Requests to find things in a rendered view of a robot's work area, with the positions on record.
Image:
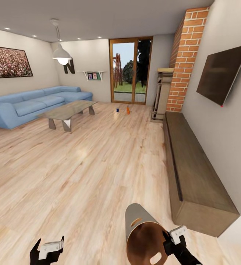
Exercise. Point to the trash can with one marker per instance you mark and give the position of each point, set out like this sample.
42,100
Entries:
144,236

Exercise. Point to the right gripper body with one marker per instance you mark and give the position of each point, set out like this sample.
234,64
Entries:
171,248

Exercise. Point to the shelf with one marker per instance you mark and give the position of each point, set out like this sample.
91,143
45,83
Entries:
99,75

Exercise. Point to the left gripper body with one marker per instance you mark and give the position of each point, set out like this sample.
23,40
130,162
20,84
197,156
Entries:
51,257

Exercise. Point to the room light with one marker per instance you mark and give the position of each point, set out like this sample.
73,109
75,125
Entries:
60,52

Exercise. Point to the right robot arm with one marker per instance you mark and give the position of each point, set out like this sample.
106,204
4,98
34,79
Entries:
176,244

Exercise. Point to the coffee table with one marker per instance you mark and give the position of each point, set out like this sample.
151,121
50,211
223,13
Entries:
65,112

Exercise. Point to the wood fireplace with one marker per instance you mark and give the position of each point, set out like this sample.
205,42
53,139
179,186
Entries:
162,94

